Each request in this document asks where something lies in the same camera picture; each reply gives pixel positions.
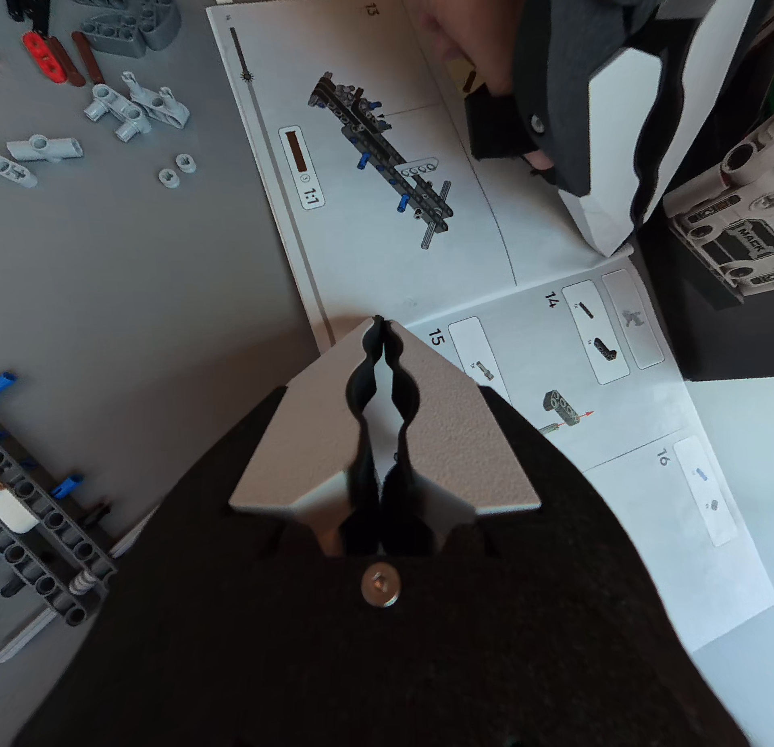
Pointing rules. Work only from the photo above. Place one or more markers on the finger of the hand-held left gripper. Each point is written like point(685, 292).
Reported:
point(707, 75)
point(604, 154)

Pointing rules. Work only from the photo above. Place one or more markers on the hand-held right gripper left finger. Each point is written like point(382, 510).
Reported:
point(290, 450)

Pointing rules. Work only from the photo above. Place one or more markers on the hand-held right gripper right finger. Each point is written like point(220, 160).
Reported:
point(471, 450)

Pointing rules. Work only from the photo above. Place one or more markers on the lego instruction booklet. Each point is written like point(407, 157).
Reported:
point(375, 257)

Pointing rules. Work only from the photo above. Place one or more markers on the white lego truck cab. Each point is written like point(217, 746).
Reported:
point(725, 233)

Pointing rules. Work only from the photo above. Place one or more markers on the dark lego pin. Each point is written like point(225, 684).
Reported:
point(97, 512)

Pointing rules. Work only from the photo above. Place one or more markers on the blue lego pin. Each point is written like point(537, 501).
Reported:
point(66, 485)
point(6, 382)

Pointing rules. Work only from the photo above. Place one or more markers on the small light grey lego bush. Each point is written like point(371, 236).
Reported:
point(169, 178)
point(185, 162)

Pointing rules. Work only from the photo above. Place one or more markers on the grey lego connector with pins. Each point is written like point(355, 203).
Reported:
point(115, 112)

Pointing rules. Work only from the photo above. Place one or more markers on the light grey angled lego connector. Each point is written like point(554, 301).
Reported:
point(45, 148)

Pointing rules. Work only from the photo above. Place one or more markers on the light grey thin lego beam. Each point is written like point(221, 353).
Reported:
point(15, 172)

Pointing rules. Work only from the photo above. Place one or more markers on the brown lego axle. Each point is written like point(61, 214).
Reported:
point(89, 57)
point(66, 63)

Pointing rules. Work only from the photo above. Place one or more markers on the red thin lego beam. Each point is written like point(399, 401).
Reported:
point(45, 57)

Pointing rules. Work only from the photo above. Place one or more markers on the person's left hand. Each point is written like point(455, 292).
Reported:
point(465, 21)

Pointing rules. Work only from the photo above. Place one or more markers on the black box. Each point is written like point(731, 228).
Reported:
point(683, 335)

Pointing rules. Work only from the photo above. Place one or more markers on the dark grey lego frame assembly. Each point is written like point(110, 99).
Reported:
point(48, 547)

